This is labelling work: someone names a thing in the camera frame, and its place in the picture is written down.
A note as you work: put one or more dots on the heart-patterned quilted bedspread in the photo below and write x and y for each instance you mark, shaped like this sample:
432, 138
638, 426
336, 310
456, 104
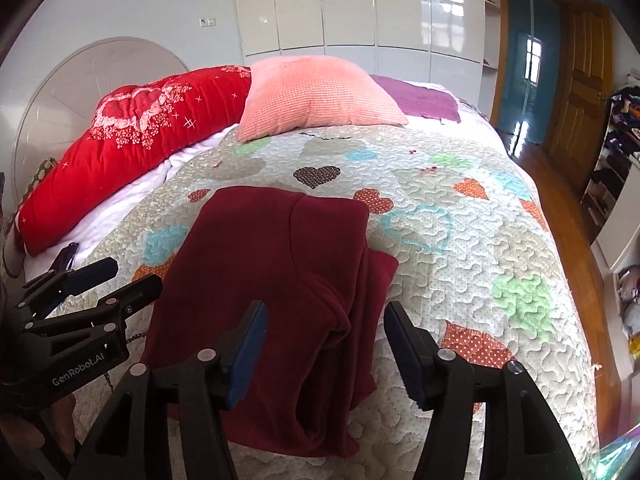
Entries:
425, 240

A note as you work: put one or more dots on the maroon sweater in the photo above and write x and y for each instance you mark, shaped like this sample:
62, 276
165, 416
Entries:
280, 310

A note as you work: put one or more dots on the white cabinet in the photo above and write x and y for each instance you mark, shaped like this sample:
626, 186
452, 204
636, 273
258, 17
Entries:
620, 225

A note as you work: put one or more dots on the purple pillow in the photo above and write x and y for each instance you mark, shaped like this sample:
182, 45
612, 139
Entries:
417, 100

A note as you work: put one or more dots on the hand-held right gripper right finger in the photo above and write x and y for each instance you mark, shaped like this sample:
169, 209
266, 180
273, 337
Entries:
402, 355

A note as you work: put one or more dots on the white bed sheet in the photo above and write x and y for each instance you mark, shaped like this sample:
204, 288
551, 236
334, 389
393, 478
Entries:
130, 200

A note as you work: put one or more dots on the person's left hand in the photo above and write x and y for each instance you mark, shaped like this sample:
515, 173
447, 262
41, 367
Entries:
30, 435

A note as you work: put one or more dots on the wooden door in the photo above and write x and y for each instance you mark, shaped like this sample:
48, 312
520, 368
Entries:
580, 85

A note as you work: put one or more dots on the white round headboard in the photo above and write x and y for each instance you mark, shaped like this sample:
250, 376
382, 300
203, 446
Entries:
80, 85

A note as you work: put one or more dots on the white glossy wardrobe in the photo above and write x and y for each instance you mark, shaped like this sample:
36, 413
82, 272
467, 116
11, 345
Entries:
360, 10

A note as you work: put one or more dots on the red embroidered pillow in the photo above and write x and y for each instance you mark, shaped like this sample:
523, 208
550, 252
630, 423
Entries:
130, 145

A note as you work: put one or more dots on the wall switch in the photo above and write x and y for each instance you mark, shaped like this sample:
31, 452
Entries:
208, 22

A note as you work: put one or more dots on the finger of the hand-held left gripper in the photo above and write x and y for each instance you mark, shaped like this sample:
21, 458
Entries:
92, 272
135, 295

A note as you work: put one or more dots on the dotted cushion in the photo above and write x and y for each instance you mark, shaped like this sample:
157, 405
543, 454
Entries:
42, 175

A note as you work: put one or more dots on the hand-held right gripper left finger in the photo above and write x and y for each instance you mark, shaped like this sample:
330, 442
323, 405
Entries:
249, 355

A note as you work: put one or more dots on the blue glass door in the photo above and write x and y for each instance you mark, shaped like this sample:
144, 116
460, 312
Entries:
527, 65

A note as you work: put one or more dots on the white corner shelf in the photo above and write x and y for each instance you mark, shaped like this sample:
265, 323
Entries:
491, 35

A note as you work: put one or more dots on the pink ribbed pillow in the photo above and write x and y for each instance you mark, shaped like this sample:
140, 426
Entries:
315, 95

